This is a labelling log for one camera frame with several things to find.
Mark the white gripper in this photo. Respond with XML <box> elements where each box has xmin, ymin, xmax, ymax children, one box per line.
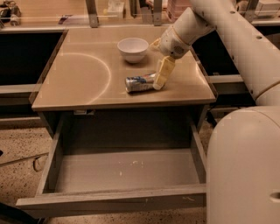
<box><xmin>150</xmin><ymin>25</ymin><xmax>192</xmax><ymax>90</ymax></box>

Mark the redbull can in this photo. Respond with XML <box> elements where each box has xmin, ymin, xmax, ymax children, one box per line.
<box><xmin>125</xmin><ymin>73</ymin><xmax>155</xmax><ymax>93</ymax></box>

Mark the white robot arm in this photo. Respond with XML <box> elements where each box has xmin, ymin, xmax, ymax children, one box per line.
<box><xmin>154</xmin><ymin>0</ymin><xmax>280</xmax><ymax>224</ymax></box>

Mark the grey drawer cabinet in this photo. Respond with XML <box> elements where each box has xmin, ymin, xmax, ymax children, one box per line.
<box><xmin>29</xmin><ymin>25</ymin><xmax>219</xmax><ymax>138</ymax></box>

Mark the open top drawer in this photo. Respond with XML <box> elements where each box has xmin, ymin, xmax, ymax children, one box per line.
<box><xmin>17</xmin><ymin>110</ymin><xmax>206</xmax><ymax>218</ymax></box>

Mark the white bowl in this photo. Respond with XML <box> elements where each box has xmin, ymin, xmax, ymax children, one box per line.
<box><xmin>117</xmin><ymin>38</ymin><xmax>149</xmax><ymax>64</ymax></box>

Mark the pink stacked box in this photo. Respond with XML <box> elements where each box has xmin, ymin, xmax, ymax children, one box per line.
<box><xmin>166</xmin><ymin>0</ymin><xmax>191</xmax><ymax>22</ymax></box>

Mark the metal shelf post middle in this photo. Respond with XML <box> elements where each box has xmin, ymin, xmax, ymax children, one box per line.
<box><xmin>153</xmin><ymin>0</ymin><xmax>162</xmax><ymax>26</ymax></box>

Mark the metal shelf post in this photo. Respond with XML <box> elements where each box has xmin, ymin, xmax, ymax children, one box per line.
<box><xmin>85</xmin><ymin>0</ymin><xmax>99</xmax><ymax>28</ymax></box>
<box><xmin>153</xmin><ymin>0</ymin><xmax>162</xmax><ymax>26</ymax></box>
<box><xmin>242</xmin><ymin>0</ymin><xmax>259</xmax><ymax>23</ymax></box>

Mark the metal shelf post left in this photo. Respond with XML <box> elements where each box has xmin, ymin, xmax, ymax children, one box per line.
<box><xmin>85</xmin><ymin>0</ymin><xmax>99</xmax><ymax>28</ymax></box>

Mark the metal shelf post right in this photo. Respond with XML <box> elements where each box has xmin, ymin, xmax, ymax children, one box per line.
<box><xmin>242</xmin><ymin>0</ymin><xmax>259</xmax><ymax>23</ymax></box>

